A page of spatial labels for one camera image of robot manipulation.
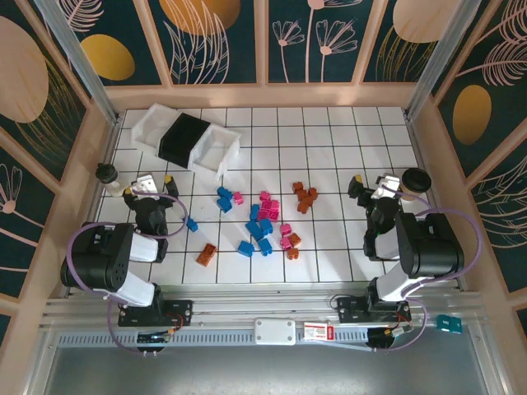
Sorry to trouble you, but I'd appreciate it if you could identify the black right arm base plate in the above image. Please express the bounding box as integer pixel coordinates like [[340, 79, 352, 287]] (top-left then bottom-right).
[[336, 295, 413, 324]]

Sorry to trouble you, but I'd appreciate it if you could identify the aluminium frame post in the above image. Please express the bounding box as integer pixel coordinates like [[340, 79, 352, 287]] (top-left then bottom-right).
[[404, 0, 493, 121], [32, 0, 124, 125]]

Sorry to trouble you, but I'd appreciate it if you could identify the red and white label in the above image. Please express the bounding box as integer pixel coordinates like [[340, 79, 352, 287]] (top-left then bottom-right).
[[303, 322, 334, 342]]

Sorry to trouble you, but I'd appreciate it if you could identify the paper cup with black lid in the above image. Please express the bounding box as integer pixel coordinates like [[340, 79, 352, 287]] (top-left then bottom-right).
[[397, 167, 433, 202]]

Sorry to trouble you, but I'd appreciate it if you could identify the electronics board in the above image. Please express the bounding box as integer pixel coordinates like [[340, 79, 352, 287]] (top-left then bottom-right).
[[136, 330, 173, 346], [367, 327, 414, 346]]

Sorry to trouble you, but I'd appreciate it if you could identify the aluminium mounting rail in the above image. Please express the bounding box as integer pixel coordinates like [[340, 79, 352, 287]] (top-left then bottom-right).
[[40, 283, 487, 331]]

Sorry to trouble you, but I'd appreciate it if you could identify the slotted grey cable duct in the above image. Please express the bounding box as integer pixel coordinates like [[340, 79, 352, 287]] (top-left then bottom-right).
[[53, 328, 413, 347]]

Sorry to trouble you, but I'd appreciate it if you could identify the grey metal panel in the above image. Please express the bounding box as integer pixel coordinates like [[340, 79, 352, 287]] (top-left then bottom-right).
[[40, 345, 491, 395]]

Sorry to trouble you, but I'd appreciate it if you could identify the left electronics board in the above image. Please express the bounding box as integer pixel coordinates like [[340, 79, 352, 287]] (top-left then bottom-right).
[[136, 330, 173, 346]]

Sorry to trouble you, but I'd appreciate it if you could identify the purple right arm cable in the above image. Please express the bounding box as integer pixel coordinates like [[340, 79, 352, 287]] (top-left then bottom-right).
[[370, 184, 483, 353]]

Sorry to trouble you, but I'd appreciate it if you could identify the right electronics board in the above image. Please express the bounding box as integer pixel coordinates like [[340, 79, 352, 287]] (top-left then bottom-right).
[[367, 327, 414, 346]]

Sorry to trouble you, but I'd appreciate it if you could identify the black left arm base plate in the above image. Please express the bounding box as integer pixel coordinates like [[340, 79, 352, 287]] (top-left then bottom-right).
[[118, 299, 194, 328]]

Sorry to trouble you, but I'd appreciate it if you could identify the teal plastic clip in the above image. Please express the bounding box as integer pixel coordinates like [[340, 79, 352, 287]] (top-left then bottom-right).
[[435, 314, 464, 335]]

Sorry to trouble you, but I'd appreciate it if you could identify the clear bottle with black cap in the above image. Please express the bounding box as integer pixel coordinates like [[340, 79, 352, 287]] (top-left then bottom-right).
[[95, 163, 129, 198]]

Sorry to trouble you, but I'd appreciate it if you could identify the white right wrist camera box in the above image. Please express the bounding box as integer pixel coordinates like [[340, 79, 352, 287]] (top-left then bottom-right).
[[370, 173, 401, 201]]

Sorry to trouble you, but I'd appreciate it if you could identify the white plastic box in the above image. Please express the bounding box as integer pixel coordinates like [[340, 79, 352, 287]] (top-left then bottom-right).
[[254, 317, 297, 346]]

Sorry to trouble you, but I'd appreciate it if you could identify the white plastic container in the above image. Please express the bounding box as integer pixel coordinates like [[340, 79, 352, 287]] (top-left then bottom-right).
[[130, 102, 179, 156], [187, 123, 243, 182]]

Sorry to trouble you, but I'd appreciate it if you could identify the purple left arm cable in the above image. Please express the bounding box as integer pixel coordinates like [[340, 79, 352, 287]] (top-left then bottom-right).
[[65, 187, 190, 356]]

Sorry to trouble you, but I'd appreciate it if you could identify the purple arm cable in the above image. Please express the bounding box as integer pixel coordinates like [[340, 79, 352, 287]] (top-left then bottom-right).
[[370, 184, 483, 353], [65, 187, 190, 356]]

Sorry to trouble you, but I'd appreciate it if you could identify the black plastic container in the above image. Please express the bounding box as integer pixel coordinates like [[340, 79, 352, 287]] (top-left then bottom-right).
[[158, 113, 212, 169]]

